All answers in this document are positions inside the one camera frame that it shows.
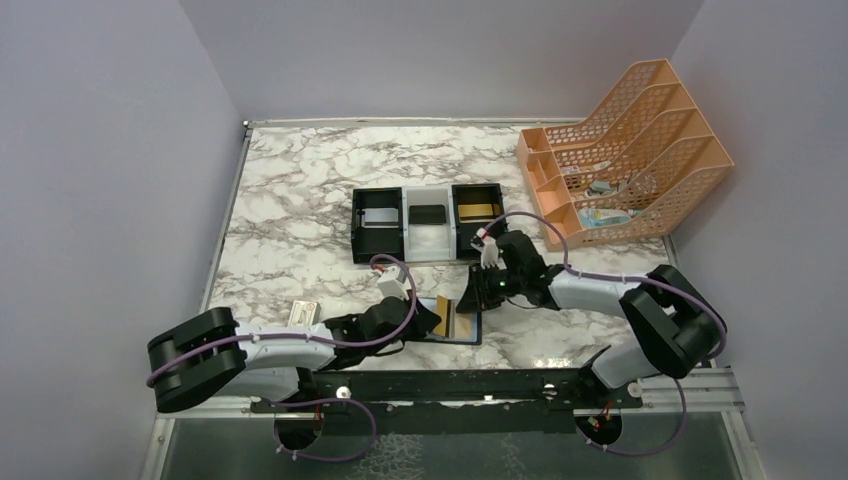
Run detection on gold VIP card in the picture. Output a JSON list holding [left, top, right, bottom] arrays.
[[433, 296, 454, 338]]

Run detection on black leather card holder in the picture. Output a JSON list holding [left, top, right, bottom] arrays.
[[419, 297, 482, 346]]

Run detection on black white three-compartment tray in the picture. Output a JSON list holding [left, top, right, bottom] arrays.
[[350, 183, 505, 264]]

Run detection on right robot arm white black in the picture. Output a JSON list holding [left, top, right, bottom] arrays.
[[456, 229, 727, 402]]

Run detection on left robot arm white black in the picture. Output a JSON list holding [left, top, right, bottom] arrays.
[[147, 297, 442, 413]]

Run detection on silver card in tray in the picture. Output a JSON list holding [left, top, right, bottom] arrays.
[[360, 208, 399, 228]]

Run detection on black card in tray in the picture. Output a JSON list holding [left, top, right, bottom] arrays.
[[408, 204, 448, 225]]

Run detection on items inside file rack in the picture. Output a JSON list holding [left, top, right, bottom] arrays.
[[562, 160, 656, 228]]

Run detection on orange plastic file rack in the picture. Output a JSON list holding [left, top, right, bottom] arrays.
[[515, 59, 734, 251]]

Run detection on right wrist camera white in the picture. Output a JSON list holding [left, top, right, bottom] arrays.
[[480, 237, 499, 268]]

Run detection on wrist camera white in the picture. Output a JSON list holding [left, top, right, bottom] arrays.
[[480, 237, 499, 268], [377, 265, 409, 301]]

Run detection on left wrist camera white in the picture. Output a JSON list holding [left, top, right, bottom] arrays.
[[377, 265, 409, 301]]

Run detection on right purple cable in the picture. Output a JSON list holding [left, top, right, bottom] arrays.
[[475, 211, 729, 458]]

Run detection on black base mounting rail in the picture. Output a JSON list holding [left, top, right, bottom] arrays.
[[250, 368, 643, 436]]

